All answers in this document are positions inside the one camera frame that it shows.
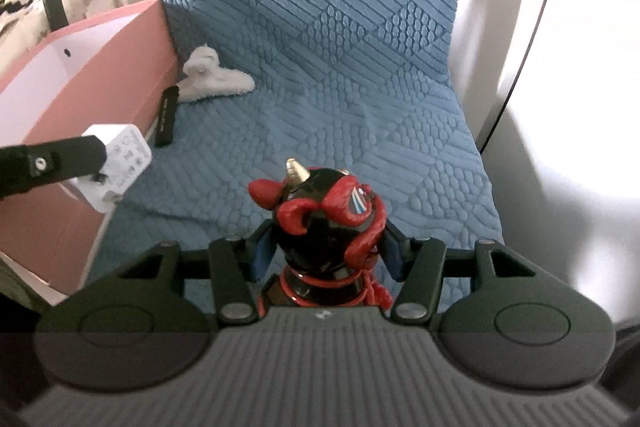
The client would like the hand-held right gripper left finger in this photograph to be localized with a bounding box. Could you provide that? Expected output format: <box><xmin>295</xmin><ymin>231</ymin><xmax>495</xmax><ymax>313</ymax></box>
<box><xmin>116</xmin><ymin>221</ymin><xmax>277</xmax><ymax>324</ymax></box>

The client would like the white plush hair clip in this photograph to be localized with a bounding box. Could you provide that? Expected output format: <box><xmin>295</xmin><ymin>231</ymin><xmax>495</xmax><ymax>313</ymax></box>
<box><xmin>176</xmin><ymin>46</ymin><xmax>256</xmax><ymax>104</ymax></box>

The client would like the pink cardboard box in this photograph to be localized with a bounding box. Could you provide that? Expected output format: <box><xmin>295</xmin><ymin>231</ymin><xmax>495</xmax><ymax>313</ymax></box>
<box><xmin>0</xmin><ymin>0</ymin><xmax>180</xmax><ymax>307</ymax></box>

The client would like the white charger plug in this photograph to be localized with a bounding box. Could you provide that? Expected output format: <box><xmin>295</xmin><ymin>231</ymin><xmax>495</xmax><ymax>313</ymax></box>
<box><xmin>81</xmin><ymin>123</ymin><xmax>153</xmax><ymax>214</ymax></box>

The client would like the blue textured seat cover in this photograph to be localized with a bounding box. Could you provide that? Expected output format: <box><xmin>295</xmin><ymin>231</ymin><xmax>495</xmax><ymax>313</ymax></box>
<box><xmin>85</xmin><ymin>0</ymin><xmax>503</xmax><ymax>303</ymax></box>

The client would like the red and black bull figurine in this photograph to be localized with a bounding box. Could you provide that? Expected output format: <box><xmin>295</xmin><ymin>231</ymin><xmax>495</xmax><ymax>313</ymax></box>
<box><xmin>248</xmin><ymin>159</ymin><xmax>396</xmax><ymax>310</ymax></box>

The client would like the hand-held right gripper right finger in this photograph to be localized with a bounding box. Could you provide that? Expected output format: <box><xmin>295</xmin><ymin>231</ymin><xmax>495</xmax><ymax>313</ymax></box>
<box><xmin>379</xmin><ymin>221</ymin><xmax>538</xmax><ymax>324</ymax></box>

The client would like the black stick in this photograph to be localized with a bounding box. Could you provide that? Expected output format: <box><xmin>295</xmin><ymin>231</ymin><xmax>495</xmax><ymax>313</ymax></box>
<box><xmin>154</xmin><ymin>85</ymin><xmax>181</xmax><ymax>148</ymax></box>

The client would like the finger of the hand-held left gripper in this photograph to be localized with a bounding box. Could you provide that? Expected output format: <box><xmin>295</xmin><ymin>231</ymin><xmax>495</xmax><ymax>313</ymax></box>
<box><xmin>0</xmin><ymin>134</ymin><xmax>112</xmax><ymax>200</ymax></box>

